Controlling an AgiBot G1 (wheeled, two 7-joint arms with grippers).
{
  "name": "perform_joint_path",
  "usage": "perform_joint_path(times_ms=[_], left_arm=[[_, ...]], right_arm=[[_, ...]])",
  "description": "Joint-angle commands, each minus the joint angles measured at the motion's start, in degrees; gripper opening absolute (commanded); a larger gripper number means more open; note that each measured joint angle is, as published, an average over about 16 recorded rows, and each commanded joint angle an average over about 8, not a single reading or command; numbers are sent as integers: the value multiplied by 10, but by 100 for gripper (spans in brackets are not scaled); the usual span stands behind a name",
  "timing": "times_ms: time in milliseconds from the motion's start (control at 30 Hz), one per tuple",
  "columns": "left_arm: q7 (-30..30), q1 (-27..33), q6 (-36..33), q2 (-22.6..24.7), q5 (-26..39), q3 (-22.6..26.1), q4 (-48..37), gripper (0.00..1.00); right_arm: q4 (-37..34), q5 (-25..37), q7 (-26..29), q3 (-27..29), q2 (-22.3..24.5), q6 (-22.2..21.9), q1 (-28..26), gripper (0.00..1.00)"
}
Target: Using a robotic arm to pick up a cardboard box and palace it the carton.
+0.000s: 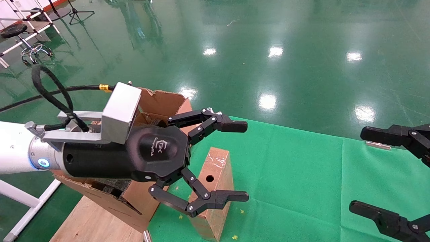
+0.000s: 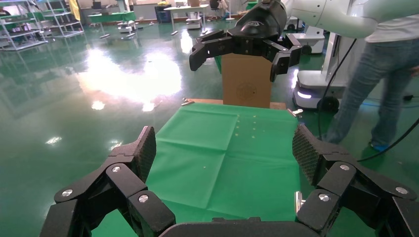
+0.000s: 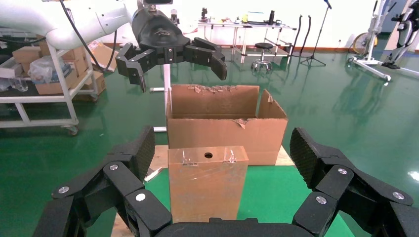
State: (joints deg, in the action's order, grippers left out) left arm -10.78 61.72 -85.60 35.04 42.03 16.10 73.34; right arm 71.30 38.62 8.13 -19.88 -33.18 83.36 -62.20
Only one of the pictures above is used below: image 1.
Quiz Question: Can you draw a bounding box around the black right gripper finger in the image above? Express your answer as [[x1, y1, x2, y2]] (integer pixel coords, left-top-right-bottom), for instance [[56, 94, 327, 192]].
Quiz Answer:
[[349, 200, 430, 242], [360, 124, 430, 167]]

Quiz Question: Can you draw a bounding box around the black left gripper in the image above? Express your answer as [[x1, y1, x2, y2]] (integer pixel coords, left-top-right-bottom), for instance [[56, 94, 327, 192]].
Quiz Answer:
[[61, 108, 250, 218]]

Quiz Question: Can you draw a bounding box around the small brown cardboard box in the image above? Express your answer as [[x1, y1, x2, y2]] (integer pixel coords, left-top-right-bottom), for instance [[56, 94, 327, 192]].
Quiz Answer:
[[188, 147, 234, 242]]

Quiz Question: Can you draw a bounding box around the large open cardboard carton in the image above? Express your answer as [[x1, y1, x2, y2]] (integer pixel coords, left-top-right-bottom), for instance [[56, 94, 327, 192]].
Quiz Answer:
[[50, 87, 194, 233]]

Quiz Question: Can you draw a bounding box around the green table cloth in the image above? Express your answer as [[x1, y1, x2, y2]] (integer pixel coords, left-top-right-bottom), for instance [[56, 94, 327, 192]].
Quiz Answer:
[[148, 115, 430, 242]]

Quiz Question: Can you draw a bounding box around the black foam block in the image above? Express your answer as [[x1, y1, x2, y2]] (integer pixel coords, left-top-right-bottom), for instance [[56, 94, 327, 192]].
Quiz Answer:
[[141, 114, 169, 128], [91, 180, 132, 198]]

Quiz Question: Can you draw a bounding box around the black tripod stand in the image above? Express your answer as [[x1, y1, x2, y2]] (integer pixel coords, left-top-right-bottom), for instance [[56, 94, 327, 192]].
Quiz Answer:
[[67, 0, 95, 26]]

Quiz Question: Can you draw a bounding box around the black round base stand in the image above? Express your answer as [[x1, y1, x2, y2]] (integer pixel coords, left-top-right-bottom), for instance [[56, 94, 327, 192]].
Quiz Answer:
[[48, 0, 72, 21]]

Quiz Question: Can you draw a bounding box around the white pipe rack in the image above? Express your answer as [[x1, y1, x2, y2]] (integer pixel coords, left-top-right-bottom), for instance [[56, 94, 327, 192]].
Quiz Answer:
[[0, 0, 61, 69]]

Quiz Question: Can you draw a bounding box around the black round stool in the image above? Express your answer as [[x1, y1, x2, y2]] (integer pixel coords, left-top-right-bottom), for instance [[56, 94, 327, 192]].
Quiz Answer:
[[0, 23, 53, 66]]

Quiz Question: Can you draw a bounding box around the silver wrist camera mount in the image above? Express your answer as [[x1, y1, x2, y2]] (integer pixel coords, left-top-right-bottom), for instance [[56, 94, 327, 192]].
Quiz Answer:
[[42, 82, 142, 151]]

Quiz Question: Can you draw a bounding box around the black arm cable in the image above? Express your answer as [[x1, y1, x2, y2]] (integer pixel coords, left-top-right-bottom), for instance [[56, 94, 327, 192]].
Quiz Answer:
[[0, 64, 116, 133]]

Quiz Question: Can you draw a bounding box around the white pipe table frame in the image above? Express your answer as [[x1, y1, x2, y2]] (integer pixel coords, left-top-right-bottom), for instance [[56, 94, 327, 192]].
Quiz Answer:
[[0, 178, 62, 242]]

